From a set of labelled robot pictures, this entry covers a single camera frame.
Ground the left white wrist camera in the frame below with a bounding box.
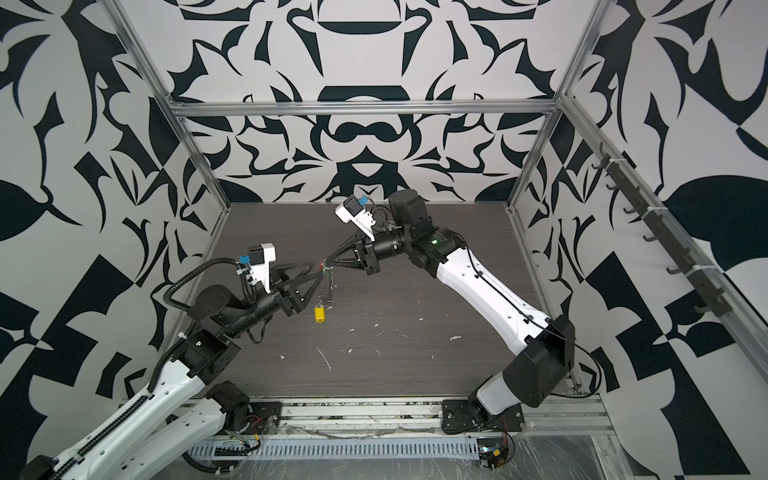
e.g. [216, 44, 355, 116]
[237, 243, 276, 293]

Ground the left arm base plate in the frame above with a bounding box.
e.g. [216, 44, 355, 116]
[240, 401, 283, 436]

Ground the yellow capped key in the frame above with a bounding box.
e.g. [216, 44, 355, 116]
[314, 306, 326, 324]

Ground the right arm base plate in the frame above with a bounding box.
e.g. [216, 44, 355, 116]
[440, 399, 525, 435]

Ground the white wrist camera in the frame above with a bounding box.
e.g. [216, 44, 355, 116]
[237, 243, 276, 293]
[334, 195, 376, 241]

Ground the white slotted cable duct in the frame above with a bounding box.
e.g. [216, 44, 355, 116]
[188, 437, 480, 461]

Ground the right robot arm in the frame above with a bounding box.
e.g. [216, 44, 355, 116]
[323, 189, 581, 425]

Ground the green lit circuit board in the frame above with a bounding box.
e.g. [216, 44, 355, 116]
[478, 436, 516, 470]

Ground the large wire keyring red sleeve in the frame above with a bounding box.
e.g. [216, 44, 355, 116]
[319, 262, 335, 310]

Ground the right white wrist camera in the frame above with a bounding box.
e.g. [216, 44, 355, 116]
[334, 195, 376, 241]

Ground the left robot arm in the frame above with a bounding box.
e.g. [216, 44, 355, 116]
[19, 255, 324, 479]

